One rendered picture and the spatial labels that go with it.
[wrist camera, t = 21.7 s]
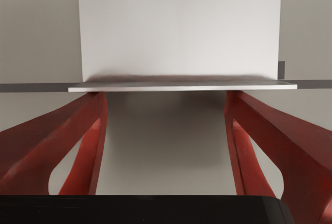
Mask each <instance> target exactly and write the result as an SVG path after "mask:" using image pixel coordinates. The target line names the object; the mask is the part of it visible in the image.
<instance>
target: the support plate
mask: <svg viewBox="0 0 332 224"><path fill-rule="evenodd" d="M278 61H285V79H284V80H332V0H281V10H280V33H279V56H278ZM25 83H83V71H82V53H81V34H80V15H79V0H0V84H25ZM242 91H243V92H245V93H247V94H249V95H250V96H252V97H254V98H256V99H258V100H260V101H261V102H263V103H265V104H267V105H269V106H271V107H273V108H275V109H277V110H280V111H282V112H285V113H287V114H290V115H293V116H295V117H298V118H300V119H303V120H305V121H308V122H310V123H312V124H315V125H317V126H320V127H322V128H325V129H327V130H330V131H332V89H296V90H242ZM86 93H88V92H0V132H2V131H4V130H7V129H9V128H12V127H14V126H16V125H19V124H21V123H24V122H26V121H29V120H31V119H34V118H36V117H39V116H41V115H44V114H46V113H49V112H51V111H54V110H56V109H59V108H61V107H63V106H65V105H66V104H68V103H70V102H72V101H74V100H75V99H77V98H79V97H81V96H83V95H85V94H86ZM105 93H106V100H107V107H108V119H107V127H106V135H105V143H104V150H103V156H102V161H101V167H100V172H99V178H98V183H97V189H96V194H95V195H237V194H236V188H235V183H234V177H233V172H232V166H231V161H230V155H229V150H228V142H227V134H226V127H225V118H224V106H225V100H226V93H227V91H226V90H204V91H123V92H105ZM249 137H250V136H249ZM82 138H83V137H82ZM82 138H81V139H80V140H79V141H78V142H77V143H76V145H75V146H74V147H73V148H72V149H71V150H70V151H69V153H68V154H67V155H66V156H65V157H64V158H63V159H62V160H61V162H60V163H59V164H58V165H57V166H56V167H55V168H54V170H53V171H52V172H51V175H50V178H49V182H48V191H49V194H50V195H57V194H58V193H59V191H60V189H61V187H62V185H63V183H64V182H65V180H66V178H67V176H68V174H69V172H70V170H71V168H72V166H73V163H74V161H75V158H76V155H77V152H78V149H79V146H80V143H81V141H82ZM250 140H251V143H252V146H253V149H254V151H255V154H256V157H257V160H258V163H259V165H260V167H261V170H262V172H263V174H264V176H265V177H266V179H267V181H268V183H269V185H270V186H271V188H272V190H273V192H274V194H275V196H276V197H277V198H278V199H281V197H282V194H283V191H284V181H283V176H282V174H281V171H280V170H279V169H278V168H277V166H276V165H275V164H274V163H273V162H272V161H271V160H270V159H269V157H268V156H267V155H266V154H265V153H264V152H263V151H262V150H261V148H260V147H259V146H258V145H257V144H256V143H255V142H254V140H253V139H252V138H251V137H250Z"/></svg>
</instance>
